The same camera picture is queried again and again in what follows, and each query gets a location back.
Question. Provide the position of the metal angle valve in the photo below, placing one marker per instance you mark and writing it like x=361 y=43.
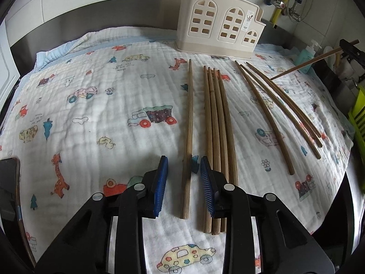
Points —
x=295 y=15

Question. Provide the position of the cartoon printed white cloth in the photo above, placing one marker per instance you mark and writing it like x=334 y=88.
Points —
x=114 y=137

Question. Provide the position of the beige plastic utensil holder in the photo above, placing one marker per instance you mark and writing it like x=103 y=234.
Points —
x=185 y=40

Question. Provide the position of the white microwave oven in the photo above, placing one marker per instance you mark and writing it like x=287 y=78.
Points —
x=7 y=68

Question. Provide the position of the green plastic rack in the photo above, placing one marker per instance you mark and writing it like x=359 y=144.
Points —
x=358 y=117

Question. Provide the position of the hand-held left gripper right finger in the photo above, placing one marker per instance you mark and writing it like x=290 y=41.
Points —
x=206 y=185

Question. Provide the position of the teal soap pump bottle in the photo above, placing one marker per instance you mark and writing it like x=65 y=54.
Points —
x=306 y=54

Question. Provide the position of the brown wooden chopstick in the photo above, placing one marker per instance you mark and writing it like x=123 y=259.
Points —
x=207 y=120
x=213 y=120
x=290 y=169
x=316 y=153
x=317 y=143
x=308 y=63
x=188 y=137
x=320 y=137
x=219 y=120
x=225 y=120

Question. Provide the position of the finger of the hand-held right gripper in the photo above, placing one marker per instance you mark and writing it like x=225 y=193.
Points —
x=353 y=51

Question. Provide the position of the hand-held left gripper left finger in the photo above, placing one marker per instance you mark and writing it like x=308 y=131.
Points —
x=159 y=185

